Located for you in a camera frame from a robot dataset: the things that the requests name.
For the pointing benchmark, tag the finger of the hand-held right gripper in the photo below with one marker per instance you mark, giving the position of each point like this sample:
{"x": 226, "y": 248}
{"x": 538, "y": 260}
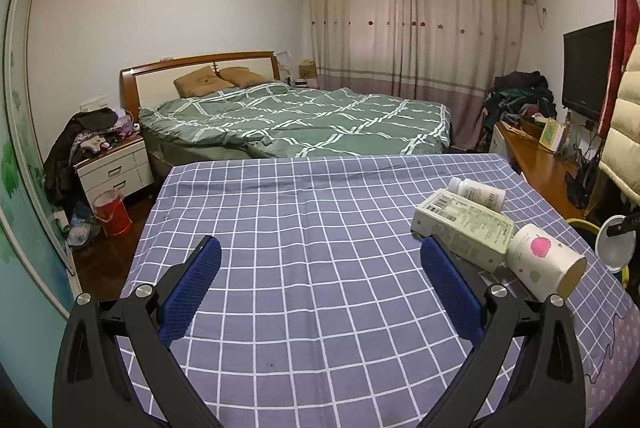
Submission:
{"x": 627, "y": 226}

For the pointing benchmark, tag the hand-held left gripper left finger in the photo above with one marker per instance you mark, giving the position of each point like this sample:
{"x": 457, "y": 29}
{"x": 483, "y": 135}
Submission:
{"x": 192, "y": 293}

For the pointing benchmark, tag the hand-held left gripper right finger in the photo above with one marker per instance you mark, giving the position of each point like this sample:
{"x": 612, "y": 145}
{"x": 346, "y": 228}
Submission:
{"x": 452, "y": 293}

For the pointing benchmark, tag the yellow-rimmed trash bin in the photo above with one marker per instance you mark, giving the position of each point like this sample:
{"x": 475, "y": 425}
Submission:
{"x": 582, "y": 223}

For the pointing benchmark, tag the pale green carton box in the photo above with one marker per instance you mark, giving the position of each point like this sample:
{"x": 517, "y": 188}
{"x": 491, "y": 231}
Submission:
{"x": 465, "y": 228}

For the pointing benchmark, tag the paper cup with pink apple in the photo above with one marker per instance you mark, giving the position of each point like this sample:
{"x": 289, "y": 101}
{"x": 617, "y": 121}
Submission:
{"x": 537, "y": 260}

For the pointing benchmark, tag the cream puffer jacket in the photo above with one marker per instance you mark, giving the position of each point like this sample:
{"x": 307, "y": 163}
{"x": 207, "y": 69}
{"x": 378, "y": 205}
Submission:
{"x": 625, "y": 132}

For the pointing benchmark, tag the white pill bottle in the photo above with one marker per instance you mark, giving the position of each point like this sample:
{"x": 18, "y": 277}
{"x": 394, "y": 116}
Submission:
{"x": 475, "y": 193}

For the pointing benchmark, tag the long wooden desk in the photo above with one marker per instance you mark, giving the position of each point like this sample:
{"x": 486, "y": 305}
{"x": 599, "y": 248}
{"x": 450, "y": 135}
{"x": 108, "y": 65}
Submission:
{"x": 542, "y": 167}

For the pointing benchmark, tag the red bucket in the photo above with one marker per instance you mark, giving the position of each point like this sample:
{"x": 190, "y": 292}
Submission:
{"x": 112, "y": 215}

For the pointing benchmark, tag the green framed card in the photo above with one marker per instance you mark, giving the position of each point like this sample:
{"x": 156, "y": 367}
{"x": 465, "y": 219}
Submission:
{"x": 551, "y": 135}

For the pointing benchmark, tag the grey-blue checked tablecloth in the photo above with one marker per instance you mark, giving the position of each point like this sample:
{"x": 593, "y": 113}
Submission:
{"x": 310, "y": 248}

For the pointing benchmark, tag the clear plastic bags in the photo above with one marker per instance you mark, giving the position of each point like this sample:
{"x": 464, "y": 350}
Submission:
{"x": 80, "y": 230}

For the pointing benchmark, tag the purple patterned cloth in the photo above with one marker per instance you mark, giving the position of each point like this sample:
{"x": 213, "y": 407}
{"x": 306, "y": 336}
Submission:
{"x": 620, "y": 358}

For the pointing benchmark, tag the white wooden nightstand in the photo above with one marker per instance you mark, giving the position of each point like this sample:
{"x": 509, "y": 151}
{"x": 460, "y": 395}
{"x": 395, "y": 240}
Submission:
{"x": 117, "y": 170}

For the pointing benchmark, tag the black flat television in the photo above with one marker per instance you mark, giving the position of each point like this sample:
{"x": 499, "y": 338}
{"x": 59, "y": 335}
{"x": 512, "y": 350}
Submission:
{"x": 587, "y": 67}

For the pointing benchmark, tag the pile of dark clothes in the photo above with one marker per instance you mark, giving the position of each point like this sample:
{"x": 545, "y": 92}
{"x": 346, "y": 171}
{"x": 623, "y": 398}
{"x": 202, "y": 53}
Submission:
{"x": 520, "y": 97}

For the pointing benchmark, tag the pile of mixed clothes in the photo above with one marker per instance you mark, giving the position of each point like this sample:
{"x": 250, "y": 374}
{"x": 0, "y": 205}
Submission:
{"x": 112, "y": 132}

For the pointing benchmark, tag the dark brown jacket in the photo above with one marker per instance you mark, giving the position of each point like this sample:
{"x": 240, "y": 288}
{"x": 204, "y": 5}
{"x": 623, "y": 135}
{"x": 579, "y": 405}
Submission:
{"x": 57, "y": 162}

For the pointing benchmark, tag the green checked duvet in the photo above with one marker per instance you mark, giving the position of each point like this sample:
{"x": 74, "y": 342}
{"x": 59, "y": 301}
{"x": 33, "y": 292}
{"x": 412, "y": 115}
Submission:
{"x": 300, "y": 120}

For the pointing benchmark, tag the red hanging cloth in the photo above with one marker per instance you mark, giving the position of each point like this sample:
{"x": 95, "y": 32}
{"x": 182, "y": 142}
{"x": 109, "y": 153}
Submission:
{"x": 625, "y": 17}

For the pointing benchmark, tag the brown pillow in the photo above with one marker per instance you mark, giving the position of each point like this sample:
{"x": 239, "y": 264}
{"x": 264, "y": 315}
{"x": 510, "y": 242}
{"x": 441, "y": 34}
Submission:
{"x": 200, "y": 81}
{"x": 245, "y": 76}

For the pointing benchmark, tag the wooden bed with headboard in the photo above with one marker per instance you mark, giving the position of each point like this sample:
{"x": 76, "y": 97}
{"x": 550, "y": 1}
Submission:
{"x": 150, "y": 80}

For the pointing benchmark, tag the wardrobe door with green print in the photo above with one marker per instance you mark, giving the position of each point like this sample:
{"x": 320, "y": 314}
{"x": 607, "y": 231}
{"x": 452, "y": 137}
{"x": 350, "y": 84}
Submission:
{"x": 22, "y": 157}

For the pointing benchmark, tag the white bedside lamp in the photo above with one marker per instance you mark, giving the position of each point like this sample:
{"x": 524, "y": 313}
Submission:
{"x": 283, "y": 65}

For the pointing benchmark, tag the beige and mauve curtain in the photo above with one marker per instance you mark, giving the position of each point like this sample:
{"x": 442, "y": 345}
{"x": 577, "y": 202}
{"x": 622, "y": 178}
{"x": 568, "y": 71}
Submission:
{"x": 410, "y": 37}

